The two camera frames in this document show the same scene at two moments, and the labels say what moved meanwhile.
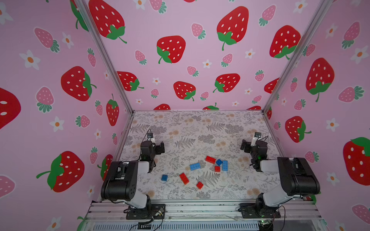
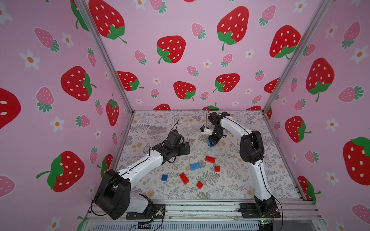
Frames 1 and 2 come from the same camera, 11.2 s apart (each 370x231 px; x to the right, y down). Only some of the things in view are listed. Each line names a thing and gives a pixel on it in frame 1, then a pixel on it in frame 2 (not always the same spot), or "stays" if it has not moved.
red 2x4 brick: x=210 y=160 stays
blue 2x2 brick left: x=164 y=178 stays
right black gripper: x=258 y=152 → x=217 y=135
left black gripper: x=157 y=150 → x=182 y=151
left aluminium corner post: x=105 y=52 stays
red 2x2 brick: x=200 y=185 stays
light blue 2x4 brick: x=195 y=166 stays
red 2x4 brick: x=184 y=178 stays
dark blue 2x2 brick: x=219 y=162 → x=209 y=144
